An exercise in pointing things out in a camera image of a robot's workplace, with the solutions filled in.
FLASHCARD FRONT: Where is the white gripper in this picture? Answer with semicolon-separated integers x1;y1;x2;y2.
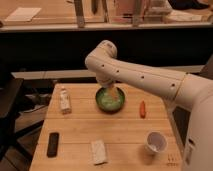
96;76;119;100

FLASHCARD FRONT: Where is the white plastic bottle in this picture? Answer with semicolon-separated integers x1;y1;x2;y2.
60;87;71;114

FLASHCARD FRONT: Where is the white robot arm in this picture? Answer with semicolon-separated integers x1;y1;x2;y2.
85;40;213;171

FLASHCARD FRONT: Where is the green ceramic bowl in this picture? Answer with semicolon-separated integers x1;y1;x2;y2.
95;88;125;113

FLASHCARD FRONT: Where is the orange carrot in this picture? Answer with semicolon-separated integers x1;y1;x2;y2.
140;101;146;118

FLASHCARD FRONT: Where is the black remote control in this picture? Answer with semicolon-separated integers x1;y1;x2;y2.
47;132;59;158

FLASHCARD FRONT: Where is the black chair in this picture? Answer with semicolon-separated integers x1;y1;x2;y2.
0;78;45;161

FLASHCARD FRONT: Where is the white paper sheet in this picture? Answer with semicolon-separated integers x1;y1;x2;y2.
5;7;41;22

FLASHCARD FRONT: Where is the grey metal rail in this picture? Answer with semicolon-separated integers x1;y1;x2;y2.
12;65;203;80

